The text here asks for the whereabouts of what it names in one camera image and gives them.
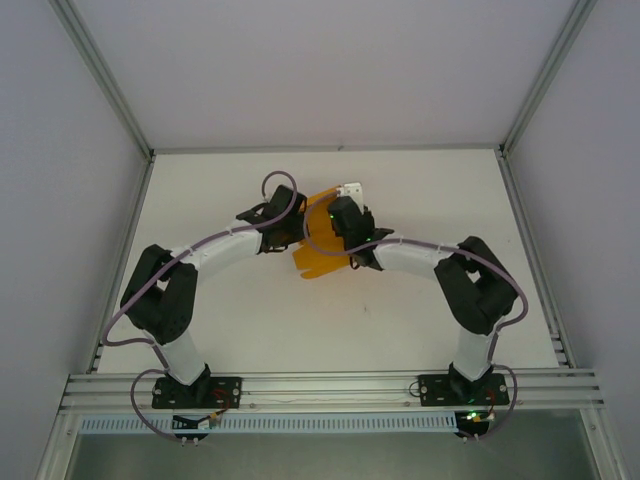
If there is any orange cardboard box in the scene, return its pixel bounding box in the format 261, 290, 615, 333
291, 185, 374, 282

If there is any small black connector board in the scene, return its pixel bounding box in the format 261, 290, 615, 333
171, 412, 222, 434
453, 409, 495, 435

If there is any grey steel panel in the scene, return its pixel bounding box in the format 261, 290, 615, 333
64, 432, 599, 480

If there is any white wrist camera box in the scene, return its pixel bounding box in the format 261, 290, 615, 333
339, 181, 366, 205

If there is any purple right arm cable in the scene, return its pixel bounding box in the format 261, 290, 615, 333
302, 197, 531, 444

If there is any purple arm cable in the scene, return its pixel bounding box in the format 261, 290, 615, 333
101, 170, 301, 444
302, 197, 531, 444

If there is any aluminium table edge rail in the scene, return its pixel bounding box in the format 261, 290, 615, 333
87, 154, 156, 375
499, 149, 576, 371
149, 143, 506, 155

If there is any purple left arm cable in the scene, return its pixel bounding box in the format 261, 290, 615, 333
101, 170, 301, 444

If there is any aluminium mounting rail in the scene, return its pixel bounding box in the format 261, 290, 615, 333
59, 368, 604, 414

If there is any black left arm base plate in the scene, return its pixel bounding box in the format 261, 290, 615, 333
151, 374, 244, 409

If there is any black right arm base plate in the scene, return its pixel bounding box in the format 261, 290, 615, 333
417, 372, 507, 407

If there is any light blue slotted cable duct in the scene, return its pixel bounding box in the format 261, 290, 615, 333
79, 411, 459, 435

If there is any aluminium frame post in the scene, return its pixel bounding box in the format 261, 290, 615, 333
498, 0, 600, 157
48, 0, 156, 159

